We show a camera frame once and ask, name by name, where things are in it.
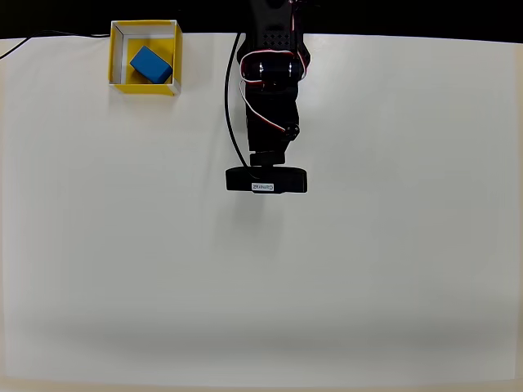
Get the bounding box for thin black cable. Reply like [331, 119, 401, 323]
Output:
[0, 29, 111, 60]

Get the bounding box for blue block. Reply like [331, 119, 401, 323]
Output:
[129, 45, 174, 85]

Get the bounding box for yellow open box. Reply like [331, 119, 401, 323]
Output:
[107, 19, 183, 98]

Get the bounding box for black webcam cable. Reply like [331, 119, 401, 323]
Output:
[223, 32, 251, 169]

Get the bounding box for black bar webcam with label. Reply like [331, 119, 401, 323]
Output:
[225, 165, 309, 195]

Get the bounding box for black webcam mount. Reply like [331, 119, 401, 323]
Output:
[248, 149, 286, 167]

